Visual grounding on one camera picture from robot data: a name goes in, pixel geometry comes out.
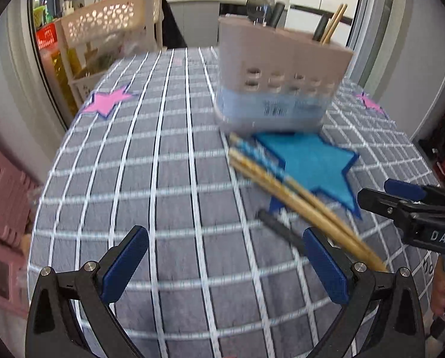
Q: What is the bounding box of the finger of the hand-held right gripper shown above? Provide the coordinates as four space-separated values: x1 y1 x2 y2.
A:
357 188 424 229
384 179 445 209

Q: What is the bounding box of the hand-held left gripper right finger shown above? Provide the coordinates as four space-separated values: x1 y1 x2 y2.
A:
302 227 426 358

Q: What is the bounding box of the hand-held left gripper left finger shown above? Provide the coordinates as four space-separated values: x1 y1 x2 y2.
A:
25 225 150 358

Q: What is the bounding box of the dark translucent spoon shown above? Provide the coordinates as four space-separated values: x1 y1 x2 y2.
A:
271 2 286 28
246 0 273 25
257 209 307 254

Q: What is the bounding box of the blue star mat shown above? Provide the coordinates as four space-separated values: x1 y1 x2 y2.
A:
228 133 361 239

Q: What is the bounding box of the wooden chopstick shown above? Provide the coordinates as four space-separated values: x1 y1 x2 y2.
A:
321 4 344 42
229 157 380 269
228 147 389 272
327 4 348 43

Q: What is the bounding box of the beige plastic utensil holder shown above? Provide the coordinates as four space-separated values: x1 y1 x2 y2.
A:
213 17 354 137

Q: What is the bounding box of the dark slotted spoon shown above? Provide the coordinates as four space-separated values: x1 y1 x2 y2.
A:
312 14 333 41

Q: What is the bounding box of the person's right hand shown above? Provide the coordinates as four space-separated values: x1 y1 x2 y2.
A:
433 259 445 316

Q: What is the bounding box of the grey checked star tablecloth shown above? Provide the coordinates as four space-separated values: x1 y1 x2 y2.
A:
27 47 441 358

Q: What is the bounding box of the pink plastic stool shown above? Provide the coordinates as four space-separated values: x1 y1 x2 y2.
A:
0 134 40 319

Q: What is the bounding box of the red box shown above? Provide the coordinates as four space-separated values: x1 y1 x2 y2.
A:
36 22 57 49

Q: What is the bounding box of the beige perforated basket cart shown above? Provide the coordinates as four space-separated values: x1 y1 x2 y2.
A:
54 0 165 107

